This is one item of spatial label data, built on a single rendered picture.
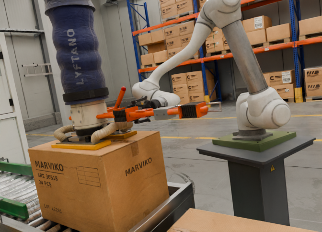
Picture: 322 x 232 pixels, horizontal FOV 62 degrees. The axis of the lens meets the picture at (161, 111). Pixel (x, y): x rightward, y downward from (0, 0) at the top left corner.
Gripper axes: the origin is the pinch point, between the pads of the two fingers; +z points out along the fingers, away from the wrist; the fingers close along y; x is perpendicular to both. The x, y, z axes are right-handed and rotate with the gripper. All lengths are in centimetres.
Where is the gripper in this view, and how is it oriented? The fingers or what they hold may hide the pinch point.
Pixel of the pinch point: (128, 113)
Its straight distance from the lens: 124.0
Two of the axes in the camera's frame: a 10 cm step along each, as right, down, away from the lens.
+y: 1.3, 9.8, 1.2
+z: -5.6, 1.8, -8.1
